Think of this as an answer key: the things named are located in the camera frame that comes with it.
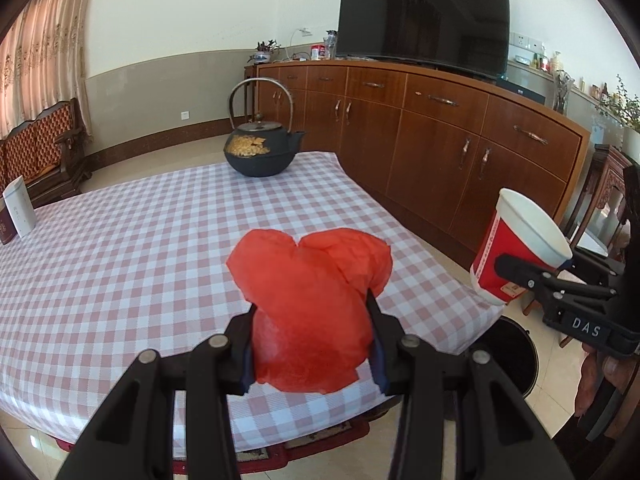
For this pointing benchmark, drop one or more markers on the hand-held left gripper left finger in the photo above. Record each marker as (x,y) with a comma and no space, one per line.
(247,370)

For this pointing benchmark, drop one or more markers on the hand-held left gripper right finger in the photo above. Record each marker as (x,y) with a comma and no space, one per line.
(379,375)

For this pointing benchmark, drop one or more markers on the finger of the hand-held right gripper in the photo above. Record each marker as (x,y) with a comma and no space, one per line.
(600,270)
(520,270)

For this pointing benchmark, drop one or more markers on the red paper cup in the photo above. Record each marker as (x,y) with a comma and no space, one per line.
(505,245)

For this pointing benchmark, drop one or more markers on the red paper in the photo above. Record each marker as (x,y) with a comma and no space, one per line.
(310,310)

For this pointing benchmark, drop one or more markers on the black plastic bucket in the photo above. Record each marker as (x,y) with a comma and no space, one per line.
(515,360)

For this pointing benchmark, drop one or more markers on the person's right hand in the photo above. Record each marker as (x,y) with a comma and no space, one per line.
(587,380)

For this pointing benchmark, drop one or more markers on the carved wooden stand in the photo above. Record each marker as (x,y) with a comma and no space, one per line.
(607,180)

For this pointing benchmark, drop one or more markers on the wooden sideboard cabinet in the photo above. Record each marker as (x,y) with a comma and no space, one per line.
(425,150)

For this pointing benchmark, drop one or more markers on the green plant in white pot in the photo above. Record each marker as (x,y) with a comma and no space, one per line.
(627,110)

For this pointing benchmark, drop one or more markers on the glass vase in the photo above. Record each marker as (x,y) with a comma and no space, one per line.
(562,95)

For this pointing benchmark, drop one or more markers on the black set-top box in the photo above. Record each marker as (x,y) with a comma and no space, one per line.
(520,91)

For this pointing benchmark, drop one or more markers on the white pump bottle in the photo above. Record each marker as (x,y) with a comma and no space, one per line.
(556,64)

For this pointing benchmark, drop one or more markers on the black cast iron teapot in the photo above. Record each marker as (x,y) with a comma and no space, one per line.
(260,155)

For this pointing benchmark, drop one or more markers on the black flat television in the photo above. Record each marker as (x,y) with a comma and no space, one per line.
(425,15)

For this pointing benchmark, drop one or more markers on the white upright box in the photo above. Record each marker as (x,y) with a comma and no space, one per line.
(20,207)

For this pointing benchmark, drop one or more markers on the red lid jar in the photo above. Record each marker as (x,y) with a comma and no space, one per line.
(317,52)

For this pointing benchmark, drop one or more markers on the wooden bench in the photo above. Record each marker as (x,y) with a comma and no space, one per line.
(40,155)

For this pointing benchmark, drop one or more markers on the small potted plant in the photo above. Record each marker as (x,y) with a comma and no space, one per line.
(264,52)

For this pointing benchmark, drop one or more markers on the beige embroidered curtain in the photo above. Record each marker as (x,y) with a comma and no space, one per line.
(45,45)

